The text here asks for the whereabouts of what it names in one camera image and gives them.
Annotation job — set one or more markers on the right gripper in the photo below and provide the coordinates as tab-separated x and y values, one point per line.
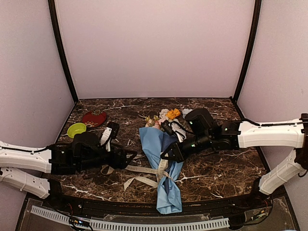
180	155

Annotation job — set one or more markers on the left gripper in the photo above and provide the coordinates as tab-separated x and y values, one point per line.
122	163

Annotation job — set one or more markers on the pink fake flower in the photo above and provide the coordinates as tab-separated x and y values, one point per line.
154	122

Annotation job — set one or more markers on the orange fake flower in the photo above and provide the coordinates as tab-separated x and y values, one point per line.
173	114

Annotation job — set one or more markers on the blue wrapping paper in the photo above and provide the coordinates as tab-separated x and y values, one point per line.
154	142

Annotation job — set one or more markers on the light blue fake flower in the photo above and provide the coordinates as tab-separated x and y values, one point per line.
185	111

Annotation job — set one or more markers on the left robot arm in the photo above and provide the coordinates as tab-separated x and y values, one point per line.
83	153

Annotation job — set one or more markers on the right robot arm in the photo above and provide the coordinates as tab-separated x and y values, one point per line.
233	135

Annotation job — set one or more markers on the red decorated plate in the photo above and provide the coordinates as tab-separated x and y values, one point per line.
93	119

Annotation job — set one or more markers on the green bowl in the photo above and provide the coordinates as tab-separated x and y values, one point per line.
76	128

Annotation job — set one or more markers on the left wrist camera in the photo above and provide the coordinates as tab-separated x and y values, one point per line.
109	134

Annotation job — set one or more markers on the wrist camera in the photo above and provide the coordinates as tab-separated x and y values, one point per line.
174	128
109	134

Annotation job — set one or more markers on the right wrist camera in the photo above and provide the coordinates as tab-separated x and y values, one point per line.
174	128

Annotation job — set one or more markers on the white cable duct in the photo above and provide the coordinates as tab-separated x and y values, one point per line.
129	223

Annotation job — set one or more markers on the black front rail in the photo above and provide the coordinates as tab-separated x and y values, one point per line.
141	202

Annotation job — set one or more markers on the left black frame post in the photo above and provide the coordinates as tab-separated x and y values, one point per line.
61	51

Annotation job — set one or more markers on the black frame post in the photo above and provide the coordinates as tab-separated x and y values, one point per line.
61	51
249	50

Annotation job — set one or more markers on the right black frame post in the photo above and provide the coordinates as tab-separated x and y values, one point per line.
249	50

